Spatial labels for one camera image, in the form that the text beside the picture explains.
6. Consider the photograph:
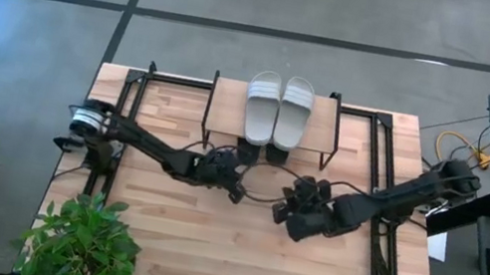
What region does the yellow cable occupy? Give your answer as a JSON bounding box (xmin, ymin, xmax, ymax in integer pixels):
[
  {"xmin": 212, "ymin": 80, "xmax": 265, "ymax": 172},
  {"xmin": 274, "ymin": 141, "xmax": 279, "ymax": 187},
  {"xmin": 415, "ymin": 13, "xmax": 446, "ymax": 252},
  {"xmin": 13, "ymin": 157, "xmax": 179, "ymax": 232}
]
[{"xmin": 431, "ymin": 128, "xmax": 490, "ymax": 171}]

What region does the wooden shelf black metal frame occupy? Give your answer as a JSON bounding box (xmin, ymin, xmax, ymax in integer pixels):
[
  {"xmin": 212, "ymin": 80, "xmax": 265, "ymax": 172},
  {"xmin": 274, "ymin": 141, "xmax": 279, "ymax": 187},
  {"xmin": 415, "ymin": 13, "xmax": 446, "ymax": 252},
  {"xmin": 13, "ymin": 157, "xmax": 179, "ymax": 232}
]
[{"xmin": 196, "ymin": 69, "xmax": 350, "ymax": 173}]

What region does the black aluminium table frame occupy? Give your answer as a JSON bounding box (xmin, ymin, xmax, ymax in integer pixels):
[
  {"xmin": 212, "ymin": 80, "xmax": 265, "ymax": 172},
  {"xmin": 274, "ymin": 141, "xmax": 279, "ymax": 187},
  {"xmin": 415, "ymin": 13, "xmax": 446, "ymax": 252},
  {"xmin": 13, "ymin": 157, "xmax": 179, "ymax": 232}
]
[{"xmin": 67, "ymin": 52, "xmax": 480, "ymax": 275}]

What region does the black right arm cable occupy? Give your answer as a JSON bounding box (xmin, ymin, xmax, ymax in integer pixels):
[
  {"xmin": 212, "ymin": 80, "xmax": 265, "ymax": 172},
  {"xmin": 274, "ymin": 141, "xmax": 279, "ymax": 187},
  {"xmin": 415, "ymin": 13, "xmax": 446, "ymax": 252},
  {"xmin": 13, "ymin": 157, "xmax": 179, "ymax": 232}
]
[{"xmin": 262, "ymin": 159, "xmax": 387, "ymax": 199}]

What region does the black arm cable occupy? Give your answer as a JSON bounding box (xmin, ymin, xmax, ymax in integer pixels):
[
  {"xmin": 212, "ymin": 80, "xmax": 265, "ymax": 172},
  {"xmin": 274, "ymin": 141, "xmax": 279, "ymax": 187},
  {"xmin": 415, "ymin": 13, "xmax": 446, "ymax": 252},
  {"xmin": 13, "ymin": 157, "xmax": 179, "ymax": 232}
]
[
  {"xmin": 233, "ymin": 156, "xmax": 295, "ymax": 208},
  {"xmin": 262, "ymin": 159, "xmax": 387, "ymax": 199}
]

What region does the black desk support beam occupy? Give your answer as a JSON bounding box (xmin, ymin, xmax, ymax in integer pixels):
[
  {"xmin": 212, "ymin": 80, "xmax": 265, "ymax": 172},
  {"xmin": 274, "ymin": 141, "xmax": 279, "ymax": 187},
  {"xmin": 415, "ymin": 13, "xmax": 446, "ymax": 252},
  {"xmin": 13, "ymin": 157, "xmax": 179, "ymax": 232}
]
[{"xmin": 423, "ymin": 182, "xmax": 490, "ymax": 247}]

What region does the thin black floor cable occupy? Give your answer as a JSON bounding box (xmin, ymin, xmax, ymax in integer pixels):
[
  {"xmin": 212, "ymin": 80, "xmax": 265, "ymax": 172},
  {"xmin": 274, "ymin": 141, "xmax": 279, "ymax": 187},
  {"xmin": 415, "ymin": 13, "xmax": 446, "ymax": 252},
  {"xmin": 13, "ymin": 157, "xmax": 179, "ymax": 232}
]
[{"xmin": 419, "ymin": 104, "xmax": 490, "ymax": 141}]

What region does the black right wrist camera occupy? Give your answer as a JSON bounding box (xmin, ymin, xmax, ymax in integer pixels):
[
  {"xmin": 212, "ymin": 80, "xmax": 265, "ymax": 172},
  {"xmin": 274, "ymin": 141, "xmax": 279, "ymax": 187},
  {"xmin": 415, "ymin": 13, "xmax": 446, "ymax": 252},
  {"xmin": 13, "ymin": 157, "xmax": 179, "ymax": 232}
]
[{"xmin": 293, "ymin": 174, "xmax": 335, "ymax": 200}]

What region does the grey slide sandal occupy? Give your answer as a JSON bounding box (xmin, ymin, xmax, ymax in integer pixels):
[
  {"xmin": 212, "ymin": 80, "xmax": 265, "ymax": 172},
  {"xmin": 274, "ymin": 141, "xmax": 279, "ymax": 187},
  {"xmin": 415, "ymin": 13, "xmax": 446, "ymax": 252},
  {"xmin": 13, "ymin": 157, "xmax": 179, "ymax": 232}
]
[
  {"xmin": 271, "ymin": 74, "xmax": 319, "ymax": 156},
  {"xmin": 237, "ymin": 67, "xmax": 287, "ymax": 149}
]

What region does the black slide sandal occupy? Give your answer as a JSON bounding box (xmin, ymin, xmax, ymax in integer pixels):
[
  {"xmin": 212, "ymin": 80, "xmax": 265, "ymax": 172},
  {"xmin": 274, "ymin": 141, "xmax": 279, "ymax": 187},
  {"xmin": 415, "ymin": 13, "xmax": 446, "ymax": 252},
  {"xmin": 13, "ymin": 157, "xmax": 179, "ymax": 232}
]
[
  {"xmin": 234, "ymin": 137, "xmax": 263, "ymax": 167},
  {"xmin": 263, "ymin": 143, "xmax": 292, "ymax": 168}
]

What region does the white paper sheet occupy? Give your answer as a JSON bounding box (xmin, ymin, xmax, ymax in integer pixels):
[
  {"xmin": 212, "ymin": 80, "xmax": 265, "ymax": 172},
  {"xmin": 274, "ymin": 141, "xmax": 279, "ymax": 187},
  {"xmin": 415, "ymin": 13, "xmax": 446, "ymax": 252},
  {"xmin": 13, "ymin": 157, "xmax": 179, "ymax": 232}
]
[{"xmin": 423, "ymin": 228, "xmax": 450, "ymax": 264}]

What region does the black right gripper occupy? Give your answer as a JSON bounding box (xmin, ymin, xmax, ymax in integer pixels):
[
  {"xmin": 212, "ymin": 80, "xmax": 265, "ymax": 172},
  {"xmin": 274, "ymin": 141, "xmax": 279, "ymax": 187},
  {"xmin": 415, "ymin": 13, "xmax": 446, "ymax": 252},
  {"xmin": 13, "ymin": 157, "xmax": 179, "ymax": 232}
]
[{"xmin": 266, "ymin": 182, "xmax": 347, "ymax": 250}]

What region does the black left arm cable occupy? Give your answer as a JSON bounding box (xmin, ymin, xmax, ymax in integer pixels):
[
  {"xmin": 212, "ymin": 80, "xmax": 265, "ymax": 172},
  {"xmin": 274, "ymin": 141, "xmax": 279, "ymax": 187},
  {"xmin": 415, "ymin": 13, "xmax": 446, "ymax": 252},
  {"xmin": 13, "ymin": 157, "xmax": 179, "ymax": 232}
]
[{"xmin": 233, "ymin": 156, "xmax": 295, "ymax": 208}]

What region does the green potted plant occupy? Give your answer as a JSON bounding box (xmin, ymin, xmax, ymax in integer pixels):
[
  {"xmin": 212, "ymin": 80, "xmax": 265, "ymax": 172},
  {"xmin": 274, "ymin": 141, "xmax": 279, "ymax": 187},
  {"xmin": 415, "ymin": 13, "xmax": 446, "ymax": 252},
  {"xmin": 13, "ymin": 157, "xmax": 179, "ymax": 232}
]
[{"xmin": 3, "ymin": 177, "xmax": 152, "ymax": 275}]

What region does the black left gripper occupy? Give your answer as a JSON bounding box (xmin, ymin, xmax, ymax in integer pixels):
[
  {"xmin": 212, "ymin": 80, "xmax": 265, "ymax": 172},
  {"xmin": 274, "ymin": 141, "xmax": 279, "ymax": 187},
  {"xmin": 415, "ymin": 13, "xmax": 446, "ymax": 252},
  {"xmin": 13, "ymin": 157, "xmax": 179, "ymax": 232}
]
[{"xmin": 191, "ymin": 144, "xmax": 254, "ymax": 207}]

